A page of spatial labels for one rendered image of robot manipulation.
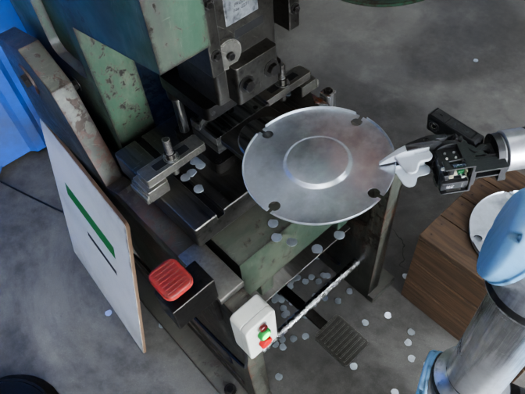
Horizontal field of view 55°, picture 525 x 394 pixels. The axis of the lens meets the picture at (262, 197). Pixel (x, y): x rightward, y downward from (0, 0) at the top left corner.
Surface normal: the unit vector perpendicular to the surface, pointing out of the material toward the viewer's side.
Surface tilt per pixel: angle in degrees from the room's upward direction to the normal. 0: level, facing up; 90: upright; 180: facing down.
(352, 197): 4
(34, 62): 31
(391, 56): 0
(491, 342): 85
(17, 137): 90
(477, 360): 85
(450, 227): 0
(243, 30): 90
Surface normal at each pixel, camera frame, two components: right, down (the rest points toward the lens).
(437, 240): -0.07, -0.61
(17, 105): 0.68, 0.55
